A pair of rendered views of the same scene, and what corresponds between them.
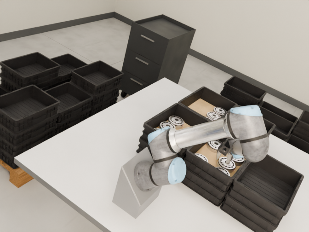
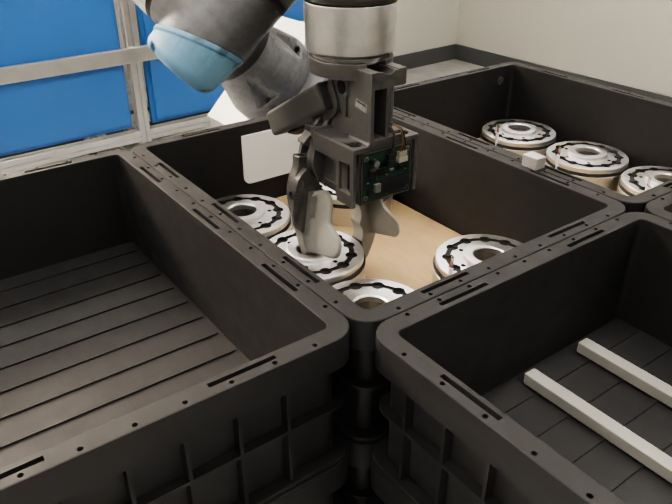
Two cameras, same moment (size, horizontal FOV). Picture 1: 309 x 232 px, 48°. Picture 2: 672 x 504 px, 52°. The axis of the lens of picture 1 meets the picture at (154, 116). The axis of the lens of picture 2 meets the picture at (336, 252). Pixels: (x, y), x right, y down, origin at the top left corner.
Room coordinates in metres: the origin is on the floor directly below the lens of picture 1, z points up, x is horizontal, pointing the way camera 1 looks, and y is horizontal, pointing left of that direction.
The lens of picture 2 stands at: (1.92, -0.98, 1.19)
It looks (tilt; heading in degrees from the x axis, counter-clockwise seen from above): 30 degrees down; 118
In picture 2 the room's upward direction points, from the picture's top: straight up
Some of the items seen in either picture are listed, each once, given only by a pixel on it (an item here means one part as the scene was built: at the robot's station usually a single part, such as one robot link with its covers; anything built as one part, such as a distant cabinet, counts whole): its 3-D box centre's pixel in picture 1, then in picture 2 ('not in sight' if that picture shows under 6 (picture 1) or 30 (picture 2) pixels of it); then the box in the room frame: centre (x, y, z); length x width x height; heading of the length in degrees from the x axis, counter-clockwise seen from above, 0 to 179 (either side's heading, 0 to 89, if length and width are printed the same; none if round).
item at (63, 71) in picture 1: (63, 79); not in sight; (2.88, 0.96, 0.31); 0.40 x 0.30 x 0.34; 156
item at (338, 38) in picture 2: not in sight; (353, 28); (1.66, -0.46, 1.07); 0.08 x 0.08 x 0.05
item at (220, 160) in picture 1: (226, 163); (311, 254); (1.63, -0.49, 0.86); 0.10 x 0.10 x 0.01
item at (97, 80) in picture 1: (94, 93); not in sight; (2.72, 0.59, 0.37); 0.40 x 0.30 x 0.45; 156
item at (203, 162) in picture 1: (222, 150); (356, 185); (1.65, -0.44, 0.92); 0.40 x 0.30 x 0.02; 155
